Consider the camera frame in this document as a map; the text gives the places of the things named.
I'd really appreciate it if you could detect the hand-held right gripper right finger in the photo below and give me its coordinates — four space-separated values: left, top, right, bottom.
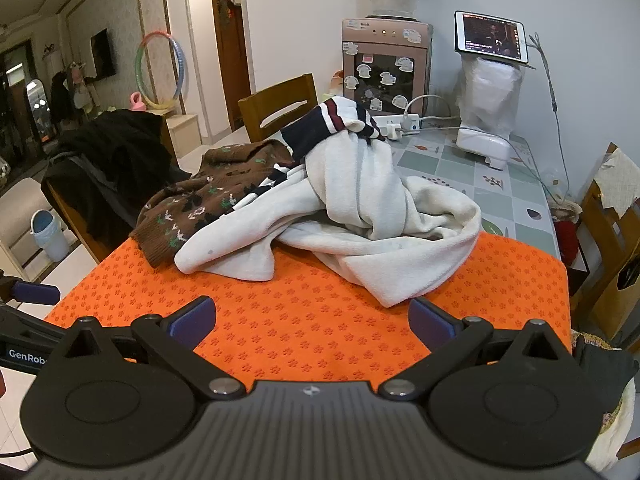
377 297 573 402

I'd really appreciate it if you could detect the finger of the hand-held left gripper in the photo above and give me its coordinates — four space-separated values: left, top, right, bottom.
0 270 62 307

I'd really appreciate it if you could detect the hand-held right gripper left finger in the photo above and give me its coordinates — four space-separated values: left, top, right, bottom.
65 296 247 402

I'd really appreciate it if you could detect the brown patterned knit sweater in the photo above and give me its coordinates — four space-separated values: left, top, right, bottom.
131 141 301 268

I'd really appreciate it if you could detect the white and blue trash bin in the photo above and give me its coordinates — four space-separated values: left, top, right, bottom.
30 210 71 264

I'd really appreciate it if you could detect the orange flower-dotted mat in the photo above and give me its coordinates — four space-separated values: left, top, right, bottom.
44 232 572 396

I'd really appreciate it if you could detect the black jacket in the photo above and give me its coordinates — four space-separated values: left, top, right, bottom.
41 109 179 262

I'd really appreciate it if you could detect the black box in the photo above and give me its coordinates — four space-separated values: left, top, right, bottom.
565 260 592 297

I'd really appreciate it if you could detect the white garment with striped cuffs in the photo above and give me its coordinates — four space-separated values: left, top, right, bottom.
174 96 482 308

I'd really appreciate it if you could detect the leaf patterned tablecloth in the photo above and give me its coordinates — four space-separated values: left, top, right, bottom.
387 125 563 263

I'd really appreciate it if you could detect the folded black cloth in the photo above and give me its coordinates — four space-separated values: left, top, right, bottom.
572 337 634 416

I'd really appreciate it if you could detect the standing mirror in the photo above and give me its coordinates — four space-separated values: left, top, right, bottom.
26 79 52 142

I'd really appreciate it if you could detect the brown paper bag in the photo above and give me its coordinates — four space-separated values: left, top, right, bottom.
595 225 640 348

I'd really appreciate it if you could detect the white low cabinet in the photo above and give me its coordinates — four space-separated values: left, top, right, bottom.
162 112 204 159

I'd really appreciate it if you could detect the white power strip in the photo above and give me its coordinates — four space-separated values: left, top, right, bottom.
372 112 421 141

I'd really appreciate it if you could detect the woven round cushion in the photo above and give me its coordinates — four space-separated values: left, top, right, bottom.
570 330 632 433

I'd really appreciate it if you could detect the white plastic-wrapped stand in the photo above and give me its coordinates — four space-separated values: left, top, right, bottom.
456 52 524 171

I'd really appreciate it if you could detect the cream cloth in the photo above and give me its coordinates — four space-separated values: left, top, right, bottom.
595 147 640 219

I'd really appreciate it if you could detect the wooden chair with slotted back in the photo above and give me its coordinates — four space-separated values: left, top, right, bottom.
238 74 319 144

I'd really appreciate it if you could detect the pastel hula hoop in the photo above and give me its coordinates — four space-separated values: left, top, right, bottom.
136 30 182 112

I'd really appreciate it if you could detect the pink water dispenser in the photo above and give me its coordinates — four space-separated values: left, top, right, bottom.
342 17 434 118

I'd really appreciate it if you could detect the white tablet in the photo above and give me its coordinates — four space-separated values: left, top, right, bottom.
454 10 530 65

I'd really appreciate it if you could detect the wall television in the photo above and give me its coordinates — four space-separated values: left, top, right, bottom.
90 28 117 80

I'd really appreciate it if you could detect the grey wall cable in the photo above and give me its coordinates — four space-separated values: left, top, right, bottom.
529 34 572 198

